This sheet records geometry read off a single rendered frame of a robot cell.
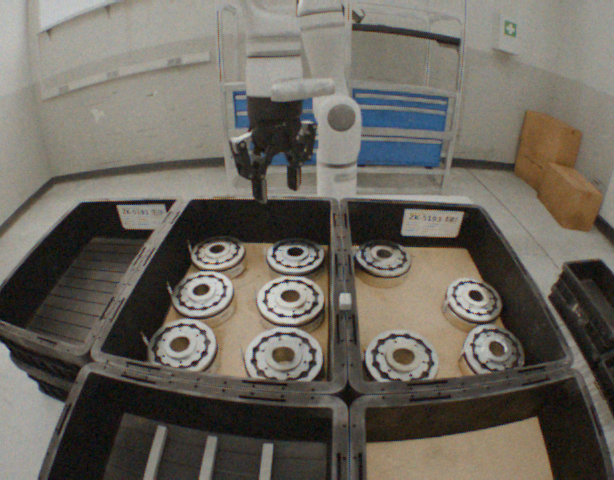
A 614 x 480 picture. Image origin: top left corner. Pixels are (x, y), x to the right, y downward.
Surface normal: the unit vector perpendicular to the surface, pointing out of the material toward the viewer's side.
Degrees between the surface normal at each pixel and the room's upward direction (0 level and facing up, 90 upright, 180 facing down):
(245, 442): 0
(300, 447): 0
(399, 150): 90
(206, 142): 90
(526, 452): 0
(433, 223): 90
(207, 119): 90
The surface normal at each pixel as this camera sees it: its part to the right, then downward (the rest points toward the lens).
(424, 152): 0.04, 0.57
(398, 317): 0.00, -0.82
